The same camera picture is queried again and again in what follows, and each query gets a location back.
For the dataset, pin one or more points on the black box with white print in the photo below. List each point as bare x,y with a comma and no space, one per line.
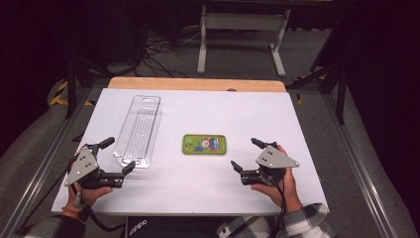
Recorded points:
165,227

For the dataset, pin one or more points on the white metal stand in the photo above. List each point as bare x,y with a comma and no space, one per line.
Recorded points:
242,21

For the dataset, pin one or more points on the aluminium floor rail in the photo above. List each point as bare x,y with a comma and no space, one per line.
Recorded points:
39,172
360,172

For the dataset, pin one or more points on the person's plaid shirt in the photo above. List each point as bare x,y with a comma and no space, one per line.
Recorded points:
246,228

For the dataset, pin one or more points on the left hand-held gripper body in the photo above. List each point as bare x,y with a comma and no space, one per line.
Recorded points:
82,167

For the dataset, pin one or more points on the black metal stand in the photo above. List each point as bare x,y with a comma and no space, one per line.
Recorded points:
70,89
341,95

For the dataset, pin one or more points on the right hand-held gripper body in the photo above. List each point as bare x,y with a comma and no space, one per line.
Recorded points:
274,160

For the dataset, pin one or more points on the person's left hand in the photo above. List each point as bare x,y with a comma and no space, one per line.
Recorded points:
87,196

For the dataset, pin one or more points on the green phone case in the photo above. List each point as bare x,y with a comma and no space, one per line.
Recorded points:
204,144

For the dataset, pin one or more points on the clear plastic tray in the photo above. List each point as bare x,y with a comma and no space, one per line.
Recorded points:
138,130

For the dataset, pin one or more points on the person's right hand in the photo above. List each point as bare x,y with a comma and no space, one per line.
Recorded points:
287,193

